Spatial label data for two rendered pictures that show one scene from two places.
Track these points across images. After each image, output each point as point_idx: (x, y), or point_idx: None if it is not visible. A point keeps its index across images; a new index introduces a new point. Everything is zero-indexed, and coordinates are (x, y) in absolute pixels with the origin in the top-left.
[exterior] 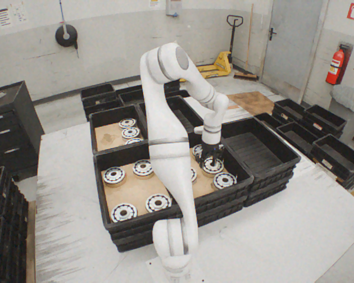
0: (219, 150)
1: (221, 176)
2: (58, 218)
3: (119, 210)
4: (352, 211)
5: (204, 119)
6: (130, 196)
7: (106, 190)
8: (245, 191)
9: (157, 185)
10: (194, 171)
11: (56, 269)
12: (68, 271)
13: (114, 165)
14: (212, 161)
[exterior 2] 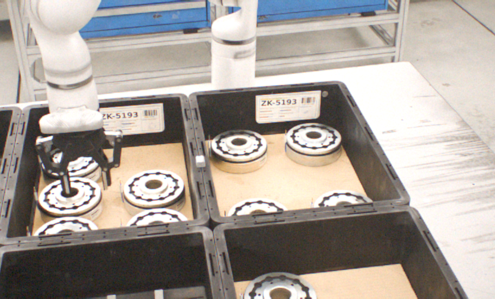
0: (48, 152)
1: (70, 168)
2: None
3: (322, 138)
4: None
5: (88, 54)
6: (300, 183)
7: None
8: None
9: (229, 196)
10: (127, 187)
11: (462, 168)
12: (434, 164)
13: None
14: (69, 185)
